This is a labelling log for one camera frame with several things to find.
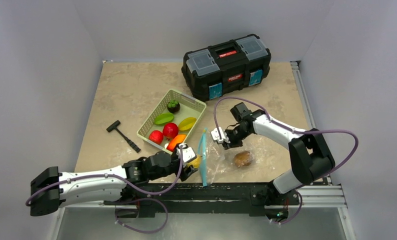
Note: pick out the yellow fake lemon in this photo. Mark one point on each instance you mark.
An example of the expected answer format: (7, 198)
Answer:
(196, 162)

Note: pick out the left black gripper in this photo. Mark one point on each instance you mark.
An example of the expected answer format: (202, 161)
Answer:
(184, 173)

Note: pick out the red fake apple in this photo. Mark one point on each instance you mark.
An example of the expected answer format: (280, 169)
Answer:
(170, 130)

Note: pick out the clear zip bag blue seal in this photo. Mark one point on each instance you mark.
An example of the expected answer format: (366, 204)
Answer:
(217, 164)

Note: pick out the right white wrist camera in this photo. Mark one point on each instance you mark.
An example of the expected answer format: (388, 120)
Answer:
(219, 136)

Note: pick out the yellow fake fruit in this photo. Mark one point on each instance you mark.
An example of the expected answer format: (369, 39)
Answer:
(187, 124)

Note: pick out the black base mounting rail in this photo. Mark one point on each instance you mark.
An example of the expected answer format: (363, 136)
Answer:
(256, 199)

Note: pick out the light green perforated plastic basket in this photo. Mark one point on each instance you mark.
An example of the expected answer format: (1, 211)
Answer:
(190, 107)

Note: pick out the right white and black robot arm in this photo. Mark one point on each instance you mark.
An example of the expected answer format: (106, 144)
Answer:
(309, 154)

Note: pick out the red fake strawberry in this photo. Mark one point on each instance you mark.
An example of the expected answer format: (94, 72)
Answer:
(156, 136)

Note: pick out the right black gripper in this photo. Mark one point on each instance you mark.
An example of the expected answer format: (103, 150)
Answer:
(232, 135)

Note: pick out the black T-handle tool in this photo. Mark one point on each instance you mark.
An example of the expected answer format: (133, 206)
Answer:
(114, 127)

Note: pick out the dark purple fake mangosteen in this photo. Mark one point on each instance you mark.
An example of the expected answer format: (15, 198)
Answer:
(173, 106)

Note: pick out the red yellow fake peach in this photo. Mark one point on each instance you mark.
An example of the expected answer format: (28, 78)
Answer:
(178, 139)

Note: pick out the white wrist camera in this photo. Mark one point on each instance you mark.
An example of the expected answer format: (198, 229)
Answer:
(219, 136)
(185, 153)

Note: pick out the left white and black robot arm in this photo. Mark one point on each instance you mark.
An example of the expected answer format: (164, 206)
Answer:
(53, 189)

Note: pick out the green fake fruit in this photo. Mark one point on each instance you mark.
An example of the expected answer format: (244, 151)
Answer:
(163, 118)

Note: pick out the brown fake potato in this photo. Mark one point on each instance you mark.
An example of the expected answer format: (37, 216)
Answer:
(243, 159)

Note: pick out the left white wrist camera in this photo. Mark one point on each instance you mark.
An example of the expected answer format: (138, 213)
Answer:
(185, 153)

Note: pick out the black toolbox with clear lids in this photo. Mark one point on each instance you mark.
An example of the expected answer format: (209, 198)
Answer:
(219, 69)

